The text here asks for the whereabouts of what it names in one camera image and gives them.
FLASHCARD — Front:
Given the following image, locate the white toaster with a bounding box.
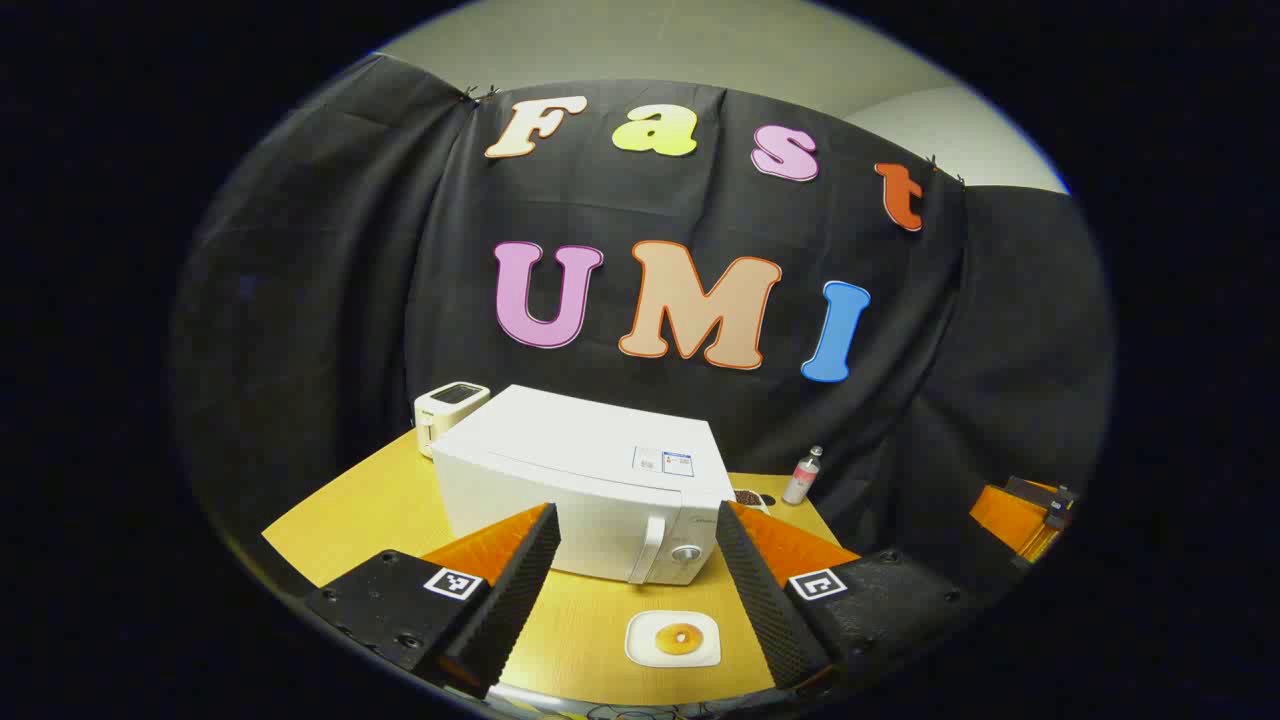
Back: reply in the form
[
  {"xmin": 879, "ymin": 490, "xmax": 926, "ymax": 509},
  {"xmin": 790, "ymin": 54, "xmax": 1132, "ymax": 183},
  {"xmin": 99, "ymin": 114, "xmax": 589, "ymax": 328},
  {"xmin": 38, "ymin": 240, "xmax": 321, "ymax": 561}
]
[{"xmin": 413, "ymin": 381, "xmax": 492, "ymax": 459}]

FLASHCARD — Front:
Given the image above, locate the small clear bottle pink label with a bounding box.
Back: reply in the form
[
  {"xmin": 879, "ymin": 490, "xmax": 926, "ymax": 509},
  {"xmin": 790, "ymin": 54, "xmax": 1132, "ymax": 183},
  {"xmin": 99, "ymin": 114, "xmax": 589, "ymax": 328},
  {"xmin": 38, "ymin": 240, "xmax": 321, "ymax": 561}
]
[{"xmin": 782, "ymin": 446, "xmax": 824, "ymax": 506}]

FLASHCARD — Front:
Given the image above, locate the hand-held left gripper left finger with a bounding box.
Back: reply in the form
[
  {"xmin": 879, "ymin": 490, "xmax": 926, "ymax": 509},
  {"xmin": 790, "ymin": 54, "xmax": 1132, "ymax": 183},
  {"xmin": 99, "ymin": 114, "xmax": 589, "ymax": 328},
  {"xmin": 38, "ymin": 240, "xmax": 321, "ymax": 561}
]
[{"xmin": 303, "ymin": 502, "xmax": 562, "ymax": 700}]

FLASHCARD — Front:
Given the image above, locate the white square plate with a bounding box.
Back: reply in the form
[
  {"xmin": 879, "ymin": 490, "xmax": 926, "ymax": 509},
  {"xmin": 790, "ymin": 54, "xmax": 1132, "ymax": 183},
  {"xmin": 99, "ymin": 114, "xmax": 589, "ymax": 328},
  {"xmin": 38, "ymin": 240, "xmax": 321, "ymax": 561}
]
[{"xmin": 624, "ymin": 610, "xmax": 723, "ymax": 669}]

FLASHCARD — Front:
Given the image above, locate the white microwave oven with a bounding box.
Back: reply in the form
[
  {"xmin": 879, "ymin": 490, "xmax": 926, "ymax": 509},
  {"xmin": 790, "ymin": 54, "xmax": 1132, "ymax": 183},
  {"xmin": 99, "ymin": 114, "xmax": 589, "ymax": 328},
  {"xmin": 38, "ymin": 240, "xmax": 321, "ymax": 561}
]
[{"xmin": 430, "ymin": 385, "xmax": 739, "ymax": 587}]

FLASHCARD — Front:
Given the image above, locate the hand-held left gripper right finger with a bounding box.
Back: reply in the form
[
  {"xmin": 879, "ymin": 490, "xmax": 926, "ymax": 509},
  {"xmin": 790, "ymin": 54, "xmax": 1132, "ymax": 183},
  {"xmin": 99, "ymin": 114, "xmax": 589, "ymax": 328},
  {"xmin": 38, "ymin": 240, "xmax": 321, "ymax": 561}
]
[{"xmin": 714, "ymin": 500, "xmax": 991, "ymax": 691}]

